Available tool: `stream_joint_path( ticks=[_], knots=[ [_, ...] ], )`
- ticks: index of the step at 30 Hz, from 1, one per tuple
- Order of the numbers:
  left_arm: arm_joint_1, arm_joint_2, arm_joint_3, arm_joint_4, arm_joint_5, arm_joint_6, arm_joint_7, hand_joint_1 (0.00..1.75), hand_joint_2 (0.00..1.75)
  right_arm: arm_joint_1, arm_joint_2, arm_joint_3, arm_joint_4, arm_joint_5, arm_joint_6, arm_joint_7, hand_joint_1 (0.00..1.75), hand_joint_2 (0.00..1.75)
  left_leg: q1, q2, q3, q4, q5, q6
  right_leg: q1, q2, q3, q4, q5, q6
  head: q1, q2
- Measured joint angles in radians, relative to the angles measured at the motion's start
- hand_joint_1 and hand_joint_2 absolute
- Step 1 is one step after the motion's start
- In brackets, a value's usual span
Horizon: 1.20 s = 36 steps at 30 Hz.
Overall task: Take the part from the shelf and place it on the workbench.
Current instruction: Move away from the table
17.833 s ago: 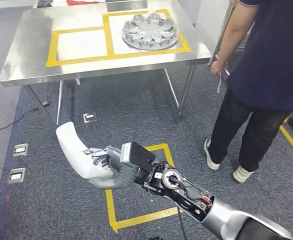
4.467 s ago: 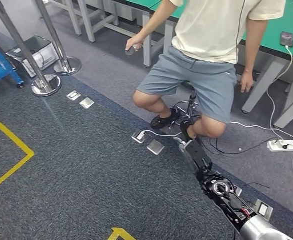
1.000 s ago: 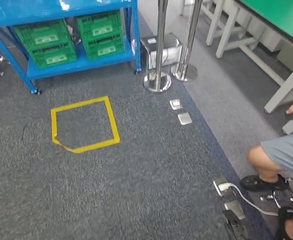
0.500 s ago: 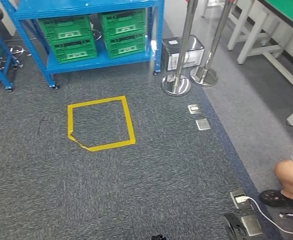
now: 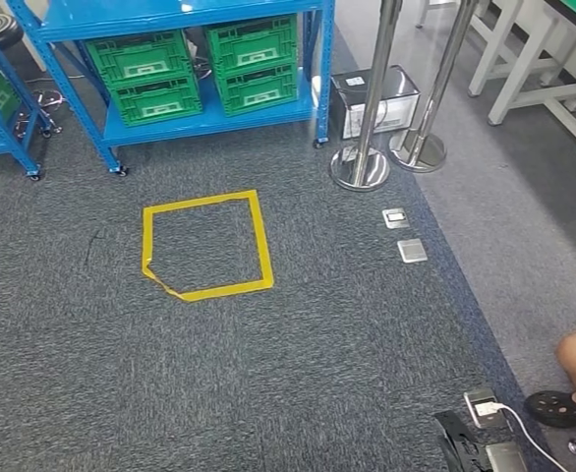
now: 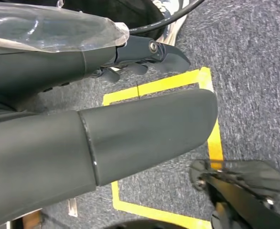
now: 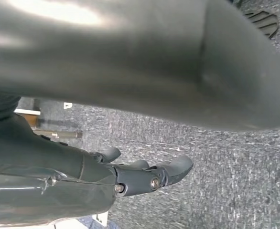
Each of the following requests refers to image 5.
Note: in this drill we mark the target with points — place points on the green top workbench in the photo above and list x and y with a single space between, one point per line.
512 78

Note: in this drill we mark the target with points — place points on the metal floor socket plate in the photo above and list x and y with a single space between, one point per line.
395 218
506 459
412 251
477 399

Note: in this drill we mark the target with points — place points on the chrome chair base with casters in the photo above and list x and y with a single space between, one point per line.
47 101

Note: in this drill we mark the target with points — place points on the white frame workbench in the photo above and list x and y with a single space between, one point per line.
487 62

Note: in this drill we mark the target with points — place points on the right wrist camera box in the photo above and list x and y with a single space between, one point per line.
457 443

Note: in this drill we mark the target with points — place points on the black box with white label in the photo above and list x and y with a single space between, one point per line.
401 85

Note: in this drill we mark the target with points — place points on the person's black shoe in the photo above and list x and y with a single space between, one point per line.
553 409

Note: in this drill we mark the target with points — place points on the chrome stanchion with round base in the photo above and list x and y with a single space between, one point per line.
377 98
447 65

